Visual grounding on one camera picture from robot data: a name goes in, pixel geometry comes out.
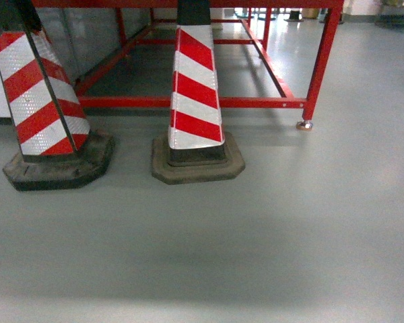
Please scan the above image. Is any red white traffic cone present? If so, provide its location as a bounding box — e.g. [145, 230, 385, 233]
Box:
[151, 1, 245, 184]
[0, 1, 114, 191]

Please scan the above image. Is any red white traffic cone left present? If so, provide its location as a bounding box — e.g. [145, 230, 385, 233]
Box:
[0, 1, 114, 191]

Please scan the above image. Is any red white traffic cone right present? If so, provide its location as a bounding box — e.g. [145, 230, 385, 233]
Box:
[151, 1, 245, 184]

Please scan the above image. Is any red metal frame table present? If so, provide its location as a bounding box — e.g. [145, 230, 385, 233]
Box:
[33, 1, 343, 130]

